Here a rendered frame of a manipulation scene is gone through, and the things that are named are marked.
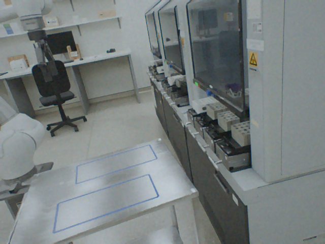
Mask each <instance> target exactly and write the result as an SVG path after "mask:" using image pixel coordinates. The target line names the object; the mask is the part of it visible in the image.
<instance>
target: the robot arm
mask: <svg viewBox="0 0 325 244"><path fill-rule="evenodd" d="M11 3H12V5H10V6H8V7H4V8H1V9H0V23H1V22H4V21H8V20H12V19H15V18H20V21H21V24H22V26H23V29H24V31H28V32H26V33H27V34H28V37H29V40H30V41H35V43H33V45H34V49H35V53H36V58H37V61H38V67H40V68H41V71H42V73H43V76H44V78H45V82H49V81H52V76H54V75H58V71H57V68H56V66H55V63H54V61H55V59H54V57H53V55H52V53H51V51H50V49H49V47H48V44H47V41H46V40H45V41H44V40H43V39H46V38H48V37H47V34H46V31H45V30H44V29H43V28H45V27H46V26H45V22H44V19H43V16H44V15H47V14H48V13H49V12H50V11H52V8H53V3H52V1H51V0H11ZM45 57H46V58H45ZM46 59H47V60H48V62H47V63H48V65H46ZM48 66H49V68H50V70H49V68H48ZM50 71H51V73H50ZM51 74H52V76H51ZM0 124H1V131H0V175H1V177H2V179H3V182H4V183H3V185H2V187H0V194H3V193H6V192H10V194H15V193H16V192H17V190H18V189H21V188H26V187H30V183H31V182H32V179H33V176H34V175H35V174H39V173H41V171H42V169H44V165H39V166H35V165H34V162H33V157H34V154H35V151H36V150H37V149H38V148H39V146H40V145H41V144H42V142H43V140H44V137H45V129H44V127H43V125H42V124H41V123H40V122H39V121H37V120H35V119H31V118H30V117H28V115H26V114H23V113H19V114H18V113H17V112H16V111H15V110H13V109H12V107H11V106H10V105H9V104H8V103H7V102H6V101H5V100H4V99H3V98H2V97H1V96H0Z"/></svg>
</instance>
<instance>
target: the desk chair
mask: <svg viewBox="0 0 325 244"><path fill-rule="evenodd" d="M54 63H55V66H56V68H57V71H58V75H54V76H52V74H51V76H52V81H49V82H45V78H44V76H43V73H42V71H41V68H40V67H38V64H37V65H34V66H33V67H32V69H31V72H32V75H33V77H34V80H35V82H36V85H37V88H38V91H39V93H40V94H41V95H42V96H43V97H41V98H39V101H40V102H41V103H42V105H43V106H50V105H55V106H56V105H58V108H59V112H60V117H61V120H62V121H59V122H56V123H50V124H48V125H47V128H46V130H47V131H50V129H51V126H55V125H57V127H56V128H54V129H52V130H51V131H50V132H51V133H50V134H51V137H53V136H55V134H54V132H55V131H56V130H58V129H60V128H61V127H63V126H64V125H68V126H72V127H74V130H75V132H76V131H79V128H77V125H76V124H74V123H72V122H74V121H77V120H80V119H83V121H84V122H85V121H87V120H86V118H85V115H84V116H81V117H77V118H73V119H70V118H69V116H68V115H67V116H66V115H65V112H64V110H63V107H62V105H61V104H63V103H65V101H68V100H72V99H73V98H76V97H74V96H75V95H74V93H72V92H71V91H69V89H70V87H71V86H70V82H69V78H68V74H67V71H66V67H65V65H64V63H63V62H62V61H60V60H55V61H54ZM46 65H48V63H47V62H46ZM48 68H49V66H48ZM49 70H50V68H49ZM50 73H51V71H50ZM43 106H39V108H41V107H43Z"/></svg>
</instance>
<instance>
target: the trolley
mask: <svg viewBox="0 0 325 244"><path fill-rule="evenodd" d="M198 196H199V192H198V190H197V188H196V187H195V186H194V184H193V183H192V182H191V181H190V179H189V177H188V176H187V174H186V173H185V172H184V170H183V169H182V167H181V166H180V165H179V163H178V161H177V160H176V158H175V157H174V156H173V155H172V153H171V152H170V150H169V149H168V147H167V146H166V144H165V143H164V142H163V140H162V139H161V138H157V139H154V140H152V141H148V142H145V143H141V144H137V145H134V146H130V147H126V148H123V149H119V150H117V151H114V152H110V153H108V154H104V155H100V156H96V157H93V158H90V159H87V160H84V161H80V162H76V163H72V164H68V165H65V166H63V167H59V168H55V169H52V170H48V171H44V172H42V173H39V174H35V175H34V176H33V178H32V182H31V183H30V187H29V190H28V192H25V193H24V196H23V199H22V202H21V204H20V207H19V211H18V213H17V215H16V218H15V222H14V225H13V226H12V229H11V233H10V236H9V237H8V240H7V243H6V244H69V242H71V241H74V240H77V239H80V238H82V237H85V236H88V235H91V234H93V233H96V232H99V231H102V230H105V229H108V228H110V227H112V226H116V225H119V224H121V223H123V222H126V221H129V220H133V219H135V218H138V217H142V216H143V215H146V214H149V213H151V212H155V211H157V210H160V209H164V208H165V207H168V206H169V208H170V213H171V216H172V221H173V225H172V226H169V227H166V228H163V229H159V230H157V231H155V232H153V233H149V234H147V235H144V236H141V237H138V238H136V239H133V240H131V241H128V242H125V243H123V244H183V241H182V239H181V237H180V235H179V229H178V223H177V218H176V212H175V206H174V204H177V203H180V202H183V201H186V200H190V205H191V209H192V216H193V223H194V230H195V234H196V241H197V244H205V240H204V233H203V224H202V217H201V210H200V205H199V198H198Z"/></svg>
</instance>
